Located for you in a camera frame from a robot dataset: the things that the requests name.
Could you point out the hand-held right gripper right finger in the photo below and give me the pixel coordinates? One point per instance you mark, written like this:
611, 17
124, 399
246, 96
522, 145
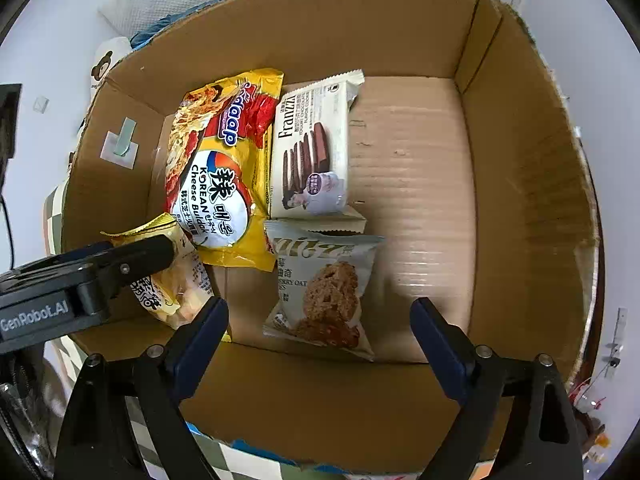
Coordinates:
442, 347

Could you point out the dark object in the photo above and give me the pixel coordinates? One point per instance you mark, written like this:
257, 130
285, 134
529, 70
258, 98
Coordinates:
22, 400

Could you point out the white wall hook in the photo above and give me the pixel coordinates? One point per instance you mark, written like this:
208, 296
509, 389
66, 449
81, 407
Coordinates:
616, 340

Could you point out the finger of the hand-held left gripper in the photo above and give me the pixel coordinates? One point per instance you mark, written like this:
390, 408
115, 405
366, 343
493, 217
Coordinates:
145, 252

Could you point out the white chocolate cookie packet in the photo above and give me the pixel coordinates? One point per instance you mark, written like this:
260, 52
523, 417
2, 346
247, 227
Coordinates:
310, 160

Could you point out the black monitor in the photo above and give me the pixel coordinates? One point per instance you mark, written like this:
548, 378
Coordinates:
9, 120

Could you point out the yellow instant noodle packet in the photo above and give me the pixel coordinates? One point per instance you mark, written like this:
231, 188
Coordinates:
225, 160

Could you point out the green white checkered tablecloth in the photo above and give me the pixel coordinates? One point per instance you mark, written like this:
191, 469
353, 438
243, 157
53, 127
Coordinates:
240, 462

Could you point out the grey oat cookie packet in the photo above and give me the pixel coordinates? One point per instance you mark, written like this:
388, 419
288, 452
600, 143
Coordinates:
325, 285

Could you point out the small yellow snack packet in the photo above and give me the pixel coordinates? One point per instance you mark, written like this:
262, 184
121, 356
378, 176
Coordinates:
185, 280

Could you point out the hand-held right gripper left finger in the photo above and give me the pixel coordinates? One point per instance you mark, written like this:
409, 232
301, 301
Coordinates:
200, 342

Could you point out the red white clutter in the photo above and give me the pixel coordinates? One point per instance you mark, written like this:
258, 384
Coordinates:
590, 410

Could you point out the blue cloth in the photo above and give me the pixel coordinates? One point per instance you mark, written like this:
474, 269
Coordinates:
165, 27

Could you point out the white bear print cushion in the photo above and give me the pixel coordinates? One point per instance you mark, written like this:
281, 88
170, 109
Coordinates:
107, 62

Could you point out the printed cardboard box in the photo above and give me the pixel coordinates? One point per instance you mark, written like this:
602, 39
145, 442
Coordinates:
425, 160

